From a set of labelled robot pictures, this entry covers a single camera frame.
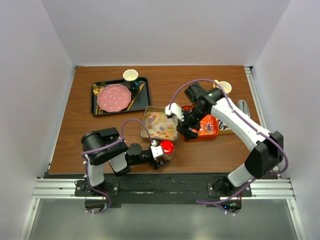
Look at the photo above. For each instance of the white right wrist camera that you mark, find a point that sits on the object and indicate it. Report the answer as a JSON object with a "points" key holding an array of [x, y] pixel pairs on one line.
{"points": [[174, 109]]}

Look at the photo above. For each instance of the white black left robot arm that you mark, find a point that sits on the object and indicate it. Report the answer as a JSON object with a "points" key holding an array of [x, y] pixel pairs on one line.
{"points": [[107, 146]]}

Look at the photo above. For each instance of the orange tin of lollipops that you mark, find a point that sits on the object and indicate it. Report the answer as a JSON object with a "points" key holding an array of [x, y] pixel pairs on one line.
{"points": [[208, 126]]}

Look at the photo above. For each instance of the aluminium frame rail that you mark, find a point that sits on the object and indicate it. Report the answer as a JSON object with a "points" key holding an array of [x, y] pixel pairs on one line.
{"points": [[265, 189]]}

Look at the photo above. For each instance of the dark green white mug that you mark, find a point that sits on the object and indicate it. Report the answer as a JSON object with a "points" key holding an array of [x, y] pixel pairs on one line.
{"points": [[130, 77]]}

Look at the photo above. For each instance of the gold tin of lollipops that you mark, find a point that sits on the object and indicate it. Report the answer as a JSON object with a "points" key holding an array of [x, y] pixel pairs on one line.
{"points": [[223, 128]]}

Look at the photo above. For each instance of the gold spoon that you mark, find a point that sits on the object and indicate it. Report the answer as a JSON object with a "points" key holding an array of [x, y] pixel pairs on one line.
{"points": [[100, 89]]}

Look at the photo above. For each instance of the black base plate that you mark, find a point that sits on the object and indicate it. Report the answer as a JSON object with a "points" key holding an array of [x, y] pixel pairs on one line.
{"points": [[151, 188]]}

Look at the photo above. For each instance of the black rectangular tray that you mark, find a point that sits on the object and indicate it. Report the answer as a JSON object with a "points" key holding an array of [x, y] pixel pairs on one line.
{"points": [[142, 101]]}

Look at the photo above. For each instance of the red jar lid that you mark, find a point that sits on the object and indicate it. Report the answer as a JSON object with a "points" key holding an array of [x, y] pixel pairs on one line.
{"points": [[167, 146]]}

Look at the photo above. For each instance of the gold fork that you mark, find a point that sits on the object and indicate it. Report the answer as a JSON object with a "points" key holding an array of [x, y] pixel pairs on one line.
{"points": [[95, 89]]}

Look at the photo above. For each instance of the gold knife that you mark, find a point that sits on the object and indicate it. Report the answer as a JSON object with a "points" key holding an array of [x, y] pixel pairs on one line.
{"points": [[135, 97]]}

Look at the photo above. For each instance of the clear glass jar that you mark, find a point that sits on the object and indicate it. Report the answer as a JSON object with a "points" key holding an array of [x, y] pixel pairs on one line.
{"points": [[170, 156]]}

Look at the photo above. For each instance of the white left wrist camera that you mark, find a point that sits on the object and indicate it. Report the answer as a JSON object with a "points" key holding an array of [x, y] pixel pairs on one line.
{"points": [[156, 149]]}

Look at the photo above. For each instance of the pink polka dot plate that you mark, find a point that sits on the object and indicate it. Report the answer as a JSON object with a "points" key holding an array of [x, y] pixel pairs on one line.
{"points": [[114, 98]]}

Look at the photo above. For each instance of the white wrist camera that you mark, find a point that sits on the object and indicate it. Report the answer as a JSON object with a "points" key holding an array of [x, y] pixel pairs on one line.
{"points": [[156, 149], [174, 109]]}

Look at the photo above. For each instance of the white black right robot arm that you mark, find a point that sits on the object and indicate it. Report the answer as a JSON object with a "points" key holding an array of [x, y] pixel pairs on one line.
{"points": [[266, 148]]}

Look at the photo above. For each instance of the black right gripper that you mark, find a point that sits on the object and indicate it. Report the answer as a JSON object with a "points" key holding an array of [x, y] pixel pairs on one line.
{"points": [[183, 128]]}

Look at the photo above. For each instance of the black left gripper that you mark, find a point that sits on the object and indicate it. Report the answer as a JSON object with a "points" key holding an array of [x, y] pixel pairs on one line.
{"points": [[157, 164]]}

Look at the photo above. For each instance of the brown tin of gummies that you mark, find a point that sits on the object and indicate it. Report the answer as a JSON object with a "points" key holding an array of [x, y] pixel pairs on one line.
{"points": [[159, 125]]}

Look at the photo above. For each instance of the yellow mug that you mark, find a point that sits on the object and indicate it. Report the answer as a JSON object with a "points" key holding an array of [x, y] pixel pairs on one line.
{"points": [[226, 86]]}

